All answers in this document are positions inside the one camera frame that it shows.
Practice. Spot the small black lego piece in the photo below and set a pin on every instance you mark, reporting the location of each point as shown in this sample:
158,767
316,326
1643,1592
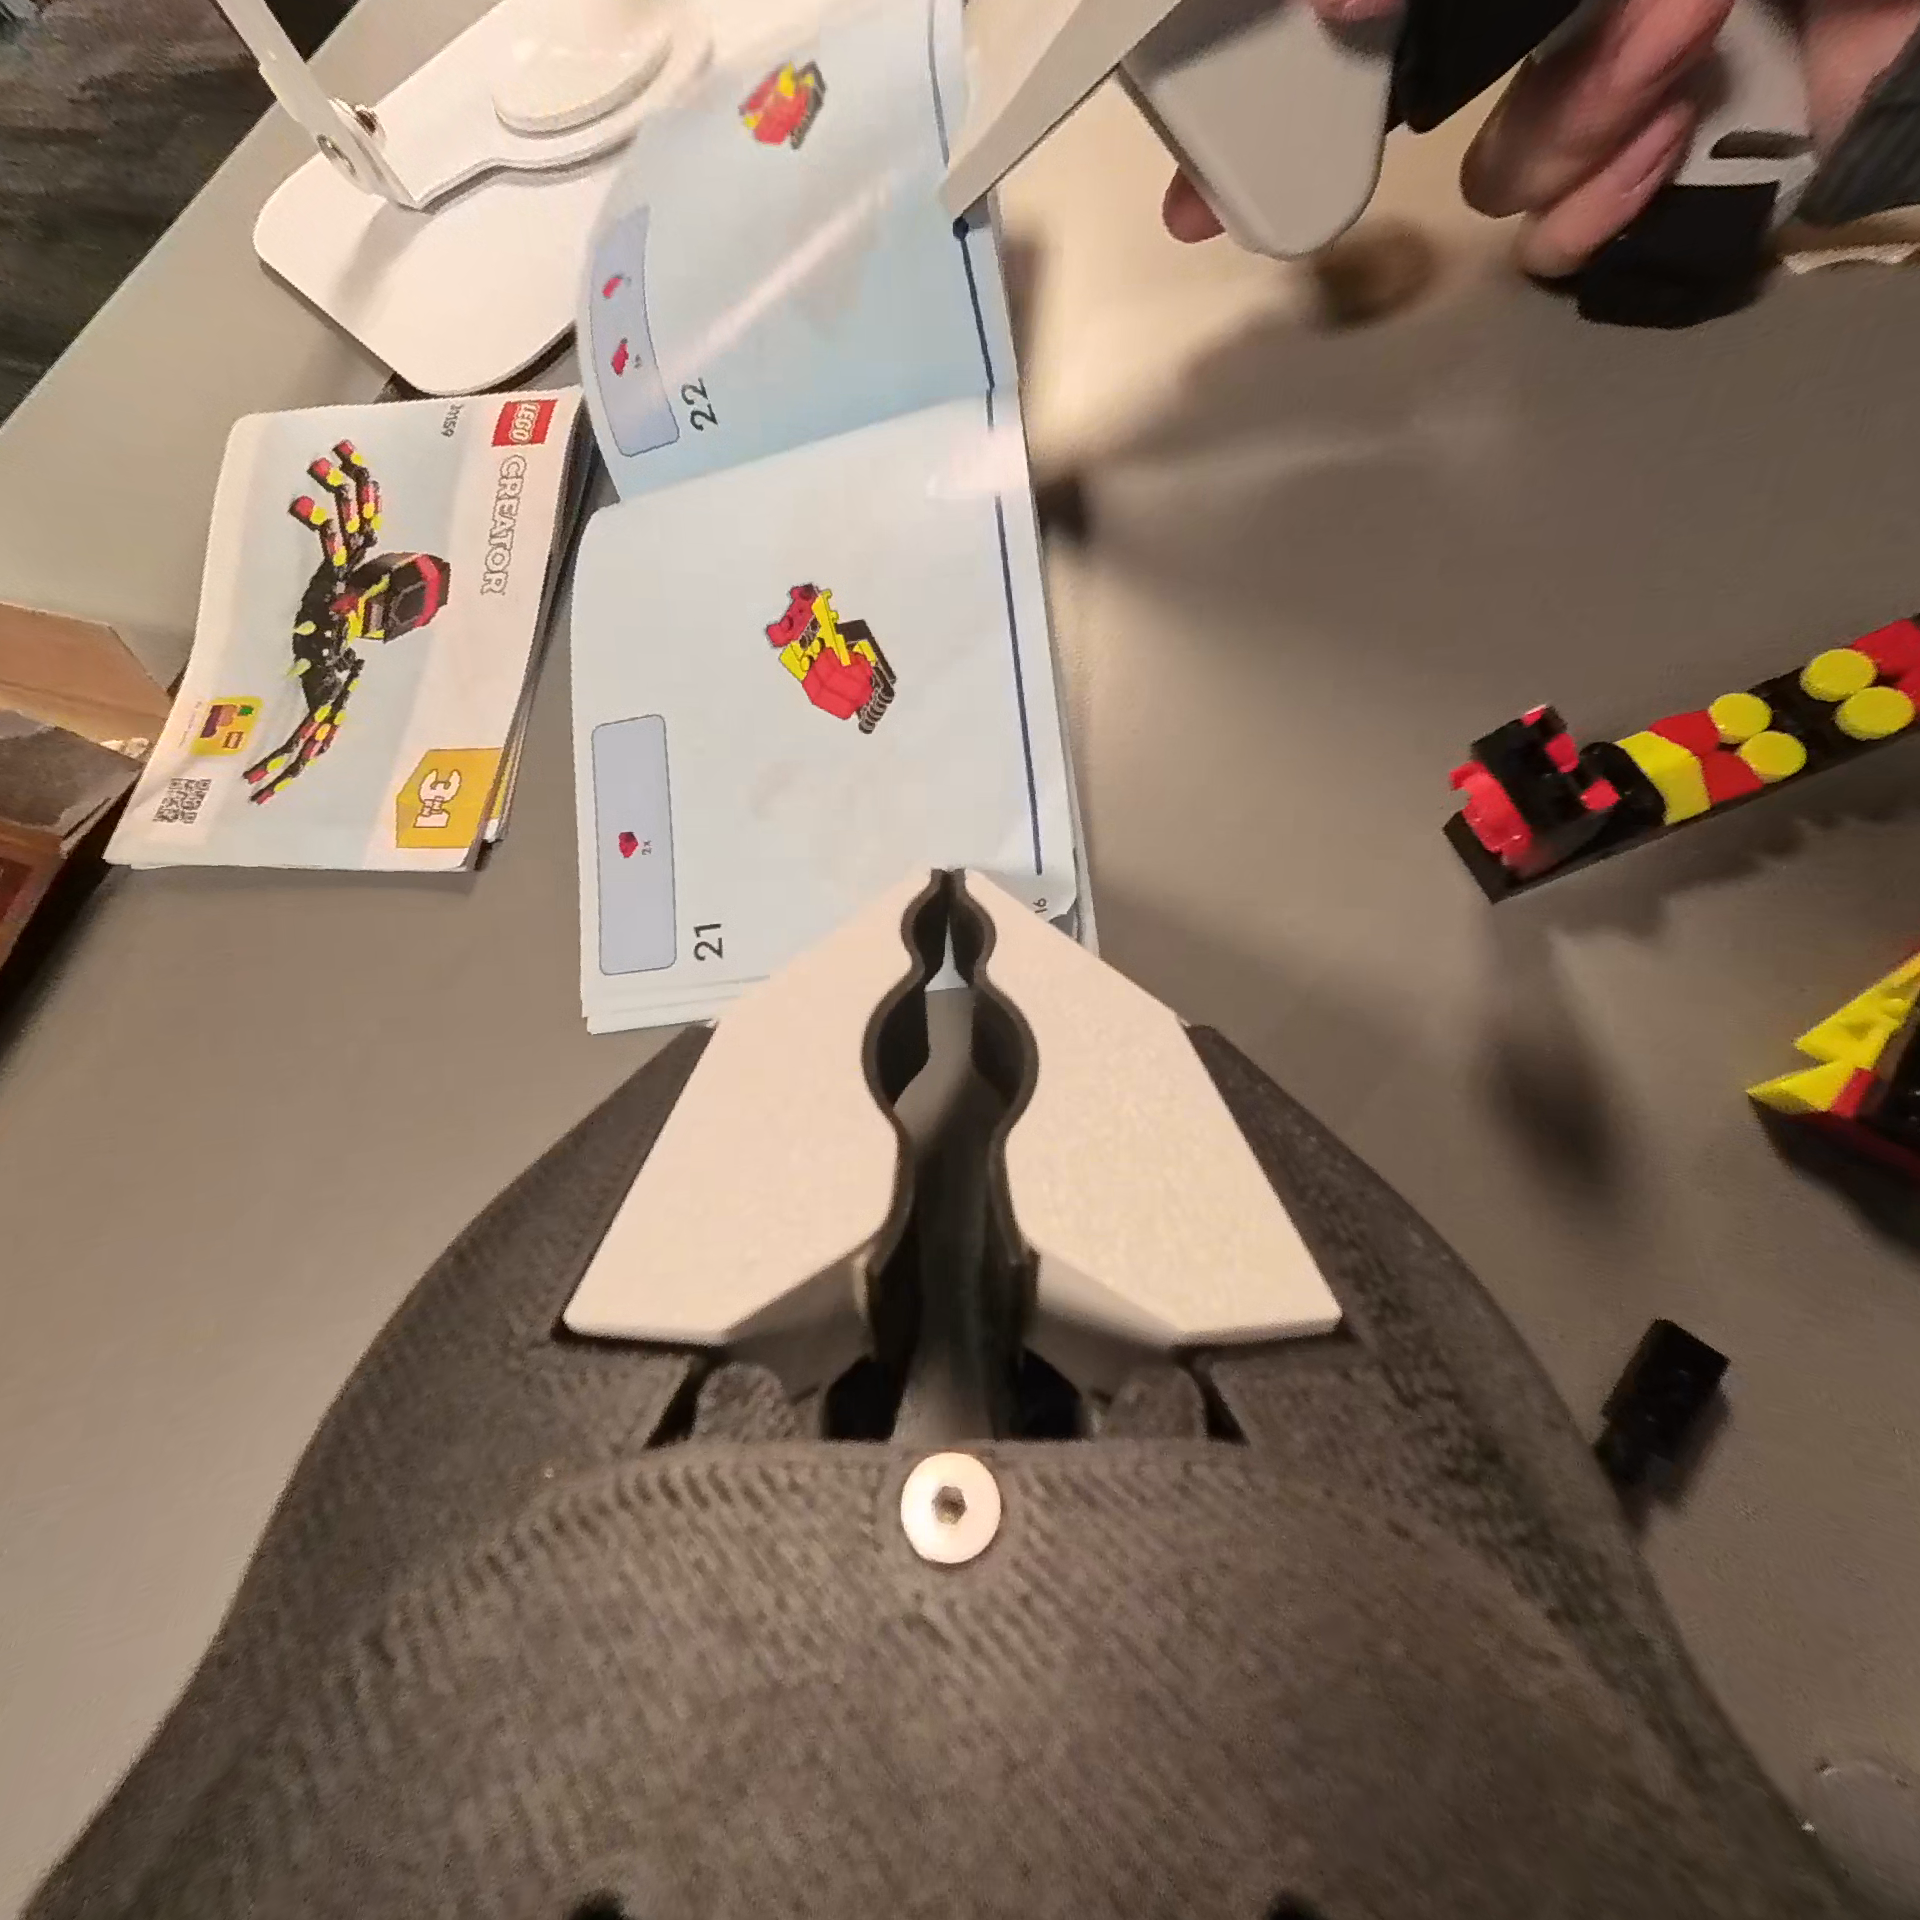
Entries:
1662,1395

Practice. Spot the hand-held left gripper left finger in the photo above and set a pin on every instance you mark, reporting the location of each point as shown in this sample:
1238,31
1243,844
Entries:
750,1185

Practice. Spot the person's right hand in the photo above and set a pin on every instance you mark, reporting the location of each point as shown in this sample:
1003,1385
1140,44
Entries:
1590,136

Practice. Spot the closed lego instruction booklet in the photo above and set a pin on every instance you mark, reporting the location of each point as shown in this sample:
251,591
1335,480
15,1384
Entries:
435,704

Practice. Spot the lego instruction booklet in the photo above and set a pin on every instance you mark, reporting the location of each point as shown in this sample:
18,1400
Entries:
435,704
901,494

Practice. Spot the long red yellow lego assembly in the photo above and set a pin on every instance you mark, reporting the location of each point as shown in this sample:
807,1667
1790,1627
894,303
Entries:
1652,763

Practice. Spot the cardboard lego box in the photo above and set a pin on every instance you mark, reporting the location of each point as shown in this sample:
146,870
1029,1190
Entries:
61,780

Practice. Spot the yellow black wedge lego assembly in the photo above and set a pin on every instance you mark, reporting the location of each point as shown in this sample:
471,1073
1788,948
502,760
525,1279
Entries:
1861,1050

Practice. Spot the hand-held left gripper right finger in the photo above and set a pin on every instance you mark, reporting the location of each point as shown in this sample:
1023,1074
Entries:
1156,1185

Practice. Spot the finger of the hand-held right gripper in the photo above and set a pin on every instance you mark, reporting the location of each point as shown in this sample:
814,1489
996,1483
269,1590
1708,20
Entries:
1067,75

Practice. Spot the person's right forearm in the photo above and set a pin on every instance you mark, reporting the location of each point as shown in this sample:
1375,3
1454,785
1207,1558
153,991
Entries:
1875,136

